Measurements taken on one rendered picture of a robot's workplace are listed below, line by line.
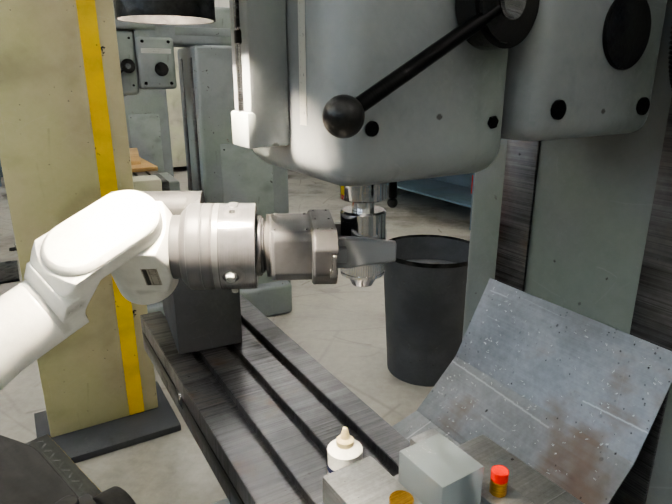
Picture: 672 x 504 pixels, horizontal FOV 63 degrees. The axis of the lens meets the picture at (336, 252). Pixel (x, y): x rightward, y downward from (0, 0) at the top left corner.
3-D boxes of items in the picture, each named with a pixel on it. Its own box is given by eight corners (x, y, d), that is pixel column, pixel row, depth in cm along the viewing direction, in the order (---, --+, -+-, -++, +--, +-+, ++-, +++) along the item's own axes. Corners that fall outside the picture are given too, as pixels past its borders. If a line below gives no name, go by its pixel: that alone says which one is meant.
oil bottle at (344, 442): (338, 525, 63) (338, 442, 59) (321, 502, 66) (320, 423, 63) (368, 511, 64) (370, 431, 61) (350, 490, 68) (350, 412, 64)
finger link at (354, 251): (394, 264, 56) (334, 266, 56) (395, 234, 55) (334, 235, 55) (397, 270, 55) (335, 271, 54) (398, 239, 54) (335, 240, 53)
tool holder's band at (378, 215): (352, 226, 54) (352, 216, 54) (333, 215, 58) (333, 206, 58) (394, 221, 56) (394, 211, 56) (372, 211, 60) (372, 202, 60)
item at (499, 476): (498, 500, 51) (501, 478, 50) (485, 490, 52) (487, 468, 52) (510, 493, 52) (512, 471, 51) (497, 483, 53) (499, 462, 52)
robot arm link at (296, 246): (339, 216, 50) (206, 217, 49) (338, 313, 53) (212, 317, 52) (327, 189, 62) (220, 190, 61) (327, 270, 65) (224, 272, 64)
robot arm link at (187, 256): (210, 257, 50) (80, 260, 49) (222, 313, 59) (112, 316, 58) (216, 165, 57) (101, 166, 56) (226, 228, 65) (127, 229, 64)
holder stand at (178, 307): (178, 355, 101) (168, 251, 95) (162, 311, 120) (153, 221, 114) (243, 343, 105) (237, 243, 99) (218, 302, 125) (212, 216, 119)
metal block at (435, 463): (438, 542, 50) (442, 487, 48) (396, 501, 55) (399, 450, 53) (479, 518, 53) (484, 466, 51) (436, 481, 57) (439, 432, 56)
